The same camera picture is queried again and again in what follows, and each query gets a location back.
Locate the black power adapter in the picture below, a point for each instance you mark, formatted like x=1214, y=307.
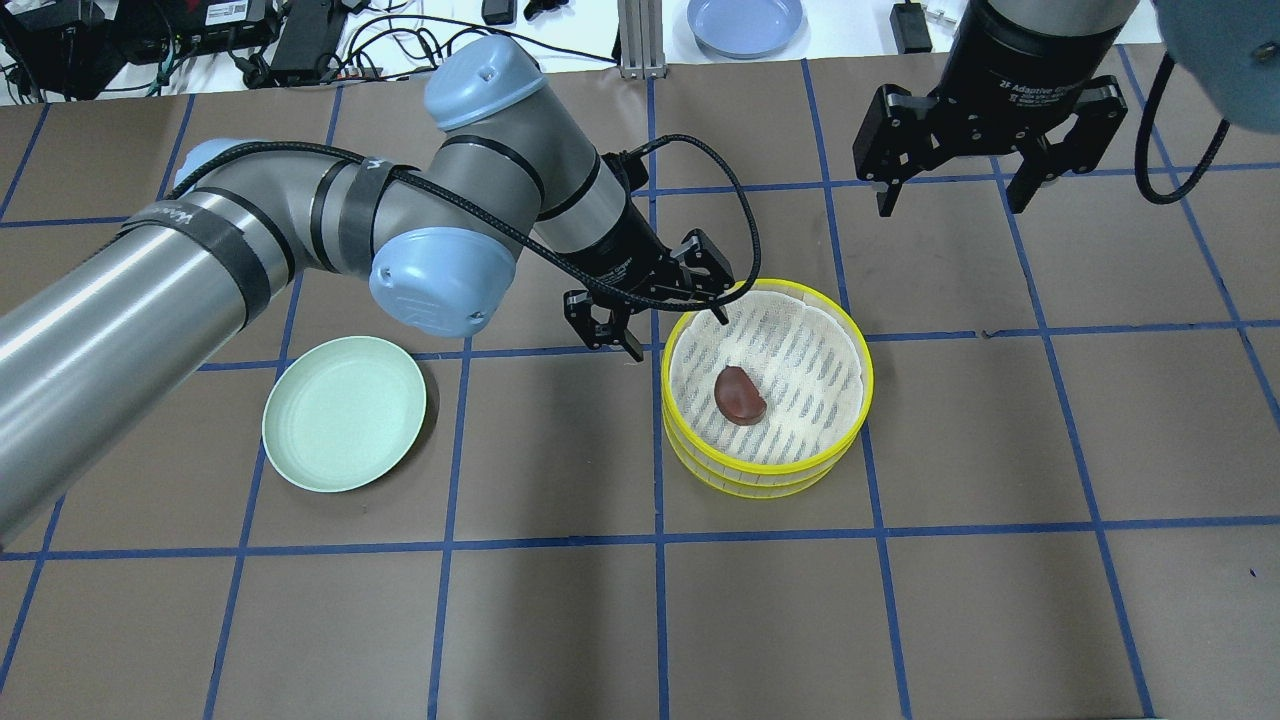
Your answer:
x=909, y=28

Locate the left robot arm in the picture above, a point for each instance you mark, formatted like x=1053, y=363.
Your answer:
x=85, y=359

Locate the blue plate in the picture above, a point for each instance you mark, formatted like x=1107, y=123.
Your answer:
x=744, y=29

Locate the aluminium frame post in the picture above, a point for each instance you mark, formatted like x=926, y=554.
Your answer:
x=641, y=53

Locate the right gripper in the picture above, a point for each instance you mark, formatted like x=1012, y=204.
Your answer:
x=1010, y=62

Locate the light green round plate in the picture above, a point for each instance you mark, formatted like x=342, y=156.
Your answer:
x=344, y=414

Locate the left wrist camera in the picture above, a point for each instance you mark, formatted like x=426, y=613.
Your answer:
x=629, y=168

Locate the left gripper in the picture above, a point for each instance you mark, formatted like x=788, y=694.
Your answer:
x=617, y=252

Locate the brown bun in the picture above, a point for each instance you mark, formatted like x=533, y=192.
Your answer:
x=737, y=398

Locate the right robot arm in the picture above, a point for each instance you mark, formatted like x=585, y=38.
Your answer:
x=1230, y=47

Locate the yellow bamboo steamer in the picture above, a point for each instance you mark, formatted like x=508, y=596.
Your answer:
x=747, y=480
x=807, y=357

